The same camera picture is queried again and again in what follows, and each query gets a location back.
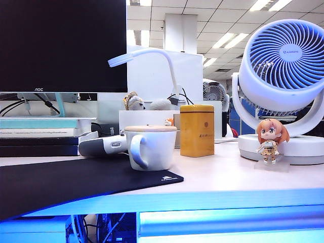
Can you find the small orange fox figurine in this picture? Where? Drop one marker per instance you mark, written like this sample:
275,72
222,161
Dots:
169,122

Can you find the round wooden mug lid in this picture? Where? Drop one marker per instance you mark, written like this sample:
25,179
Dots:
150,128

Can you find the white desk organizer box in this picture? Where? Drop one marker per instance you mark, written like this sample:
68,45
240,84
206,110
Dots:
148,117

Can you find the white fluffy plush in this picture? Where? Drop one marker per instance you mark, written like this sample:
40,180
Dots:
160,104

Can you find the white ceramic mug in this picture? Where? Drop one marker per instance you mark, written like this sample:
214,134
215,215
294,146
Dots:
160,149

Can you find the beige plush toy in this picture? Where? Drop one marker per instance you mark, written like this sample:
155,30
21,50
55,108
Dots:
134,103

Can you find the yellow tin canister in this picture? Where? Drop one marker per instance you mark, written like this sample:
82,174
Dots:
195,131

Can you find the white partition board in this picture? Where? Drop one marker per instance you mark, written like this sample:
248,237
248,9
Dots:
148,81

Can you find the white background fan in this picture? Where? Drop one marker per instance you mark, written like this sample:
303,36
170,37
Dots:
214,91

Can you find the white grey handheld device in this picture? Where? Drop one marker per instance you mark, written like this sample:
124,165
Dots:
96,148

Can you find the blue office partition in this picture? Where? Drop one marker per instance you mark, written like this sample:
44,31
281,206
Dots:
236,124

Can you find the white gooseneck desk lamp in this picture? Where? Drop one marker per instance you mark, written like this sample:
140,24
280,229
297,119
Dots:
119,59

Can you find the teal monitor stand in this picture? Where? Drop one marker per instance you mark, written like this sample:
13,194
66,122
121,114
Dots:
60,105

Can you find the white round desk fan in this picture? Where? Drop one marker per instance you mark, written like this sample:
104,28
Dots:
264,86

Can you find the orange-haired anime figurine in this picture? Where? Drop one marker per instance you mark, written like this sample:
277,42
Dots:
272,131

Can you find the dark computer tower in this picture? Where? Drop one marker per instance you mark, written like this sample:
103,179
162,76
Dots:
117,227

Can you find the black Corsair mouse pad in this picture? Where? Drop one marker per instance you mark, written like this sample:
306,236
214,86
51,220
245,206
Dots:
60,182

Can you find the teal book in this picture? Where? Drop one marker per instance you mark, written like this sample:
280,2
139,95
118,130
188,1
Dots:
35,124

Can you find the black AOC computer monitor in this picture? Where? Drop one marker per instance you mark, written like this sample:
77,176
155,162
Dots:
60,45

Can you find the white book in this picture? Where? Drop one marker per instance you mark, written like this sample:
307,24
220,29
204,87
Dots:
35,132

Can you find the black book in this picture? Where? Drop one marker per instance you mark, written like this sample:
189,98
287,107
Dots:
35,146

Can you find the white under-desk cabinet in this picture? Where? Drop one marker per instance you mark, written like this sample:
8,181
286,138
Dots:
27,231

